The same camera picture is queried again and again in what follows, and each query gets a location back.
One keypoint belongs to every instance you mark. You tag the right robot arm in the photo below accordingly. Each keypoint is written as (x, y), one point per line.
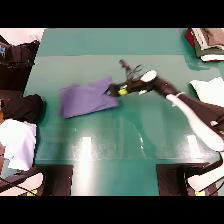
(200, 115)

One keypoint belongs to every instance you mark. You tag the dark green garment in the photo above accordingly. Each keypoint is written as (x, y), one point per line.
(206, 51)

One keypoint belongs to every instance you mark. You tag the purple T-shirt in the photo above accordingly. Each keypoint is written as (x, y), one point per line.
(85, 100)

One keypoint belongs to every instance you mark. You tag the red garment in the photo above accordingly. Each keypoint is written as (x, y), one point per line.
(190, 36)

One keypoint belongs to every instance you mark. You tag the white garment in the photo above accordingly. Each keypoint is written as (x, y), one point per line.
(213, 58)
(210, 90)

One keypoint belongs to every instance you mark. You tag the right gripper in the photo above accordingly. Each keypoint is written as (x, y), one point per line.
(119, 90)

